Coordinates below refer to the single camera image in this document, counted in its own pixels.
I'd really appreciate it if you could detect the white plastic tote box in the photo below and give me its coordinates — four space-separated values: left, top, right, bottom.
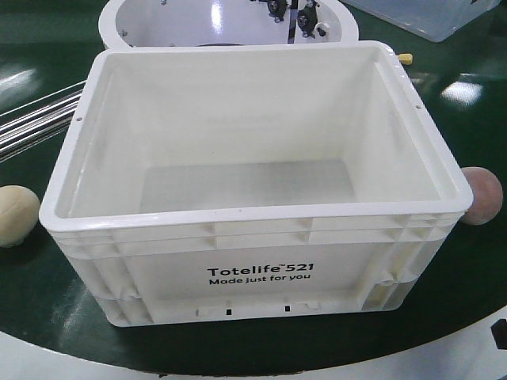
40 41 473 327

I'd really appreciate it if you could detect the pink plush ball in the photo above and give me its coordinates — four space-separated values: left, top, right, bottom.
460 166 504 226

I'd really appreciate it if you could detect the beige plush ball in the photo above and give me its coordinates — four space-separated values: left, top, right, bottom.
1 185 40 248

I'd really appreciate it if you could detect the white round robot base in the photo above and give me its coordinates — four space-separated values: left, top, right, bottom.
98 0 359 49

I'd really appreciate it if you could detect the small yellow knob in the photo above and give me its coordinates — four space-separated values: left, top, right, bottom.
398 53 414 66

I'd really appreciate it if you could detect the metal rods bundle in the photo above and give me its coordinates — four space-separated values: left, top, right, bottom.
1 81 86 162

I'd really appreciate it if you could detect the clear plastic storage bin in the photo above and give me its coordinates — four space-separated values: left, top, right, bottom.
346 0 501 43

